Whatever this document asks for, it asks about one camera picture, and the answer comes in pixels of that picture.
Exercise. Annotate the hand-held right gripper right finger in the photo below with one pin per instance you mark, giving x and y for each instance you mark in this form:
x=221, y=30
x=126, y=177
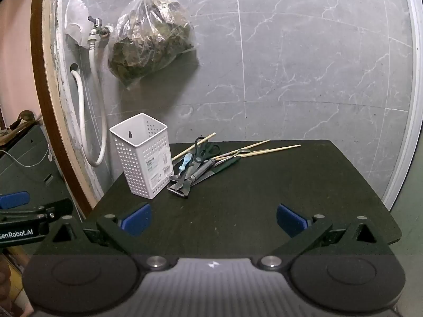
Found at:
x=290, y=220

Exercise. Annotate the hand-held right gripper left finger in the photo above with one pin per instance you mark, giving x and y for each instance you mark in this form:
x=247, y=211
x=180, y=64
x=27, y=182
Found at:
x=137, y=220

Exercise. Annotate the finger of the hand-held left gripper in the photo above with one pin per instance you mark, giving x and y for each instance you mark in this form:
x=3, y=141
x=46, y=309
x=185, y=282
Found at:
x=49, y=211
x=13, y=200

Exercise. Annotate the metal peeler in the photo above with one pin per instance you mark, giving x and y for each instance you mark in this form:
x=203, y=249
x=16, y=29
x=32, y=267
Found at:
x=180, y=190

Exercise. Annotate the white perforated utensil holder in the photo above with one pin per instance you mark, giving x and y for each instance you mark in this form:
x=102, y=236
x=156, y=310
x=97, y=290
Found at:
x=145, y=161

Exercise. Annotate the brown object on cabinet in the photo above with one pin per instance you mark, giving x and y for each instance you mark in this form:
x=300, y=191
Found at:
x=24, y=117

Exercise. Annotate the clear bag of dried greens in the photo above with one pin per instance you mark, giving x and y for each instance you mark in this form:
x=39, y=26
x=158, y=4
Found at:
x=148, y=43

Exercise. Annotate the white hanging plastic bag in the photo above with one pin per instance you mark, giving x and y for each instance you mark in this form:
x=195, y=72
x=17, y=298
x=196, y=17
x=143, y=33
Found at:
x=76, y=16

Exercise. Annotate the wooden door frame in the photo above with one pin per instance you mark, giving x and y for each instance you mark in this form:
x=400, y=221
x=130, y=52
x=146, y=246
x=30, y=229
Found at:
x=46, y=56

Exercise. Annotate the white wall trim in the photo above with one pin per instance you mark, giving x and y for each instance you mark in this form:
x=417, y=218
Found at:
x=413, y=89

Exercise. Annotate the metal wall faucet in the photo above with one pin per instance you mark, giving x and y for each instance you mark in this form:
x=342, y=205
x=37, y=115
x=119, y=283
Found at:
x=98, y=23

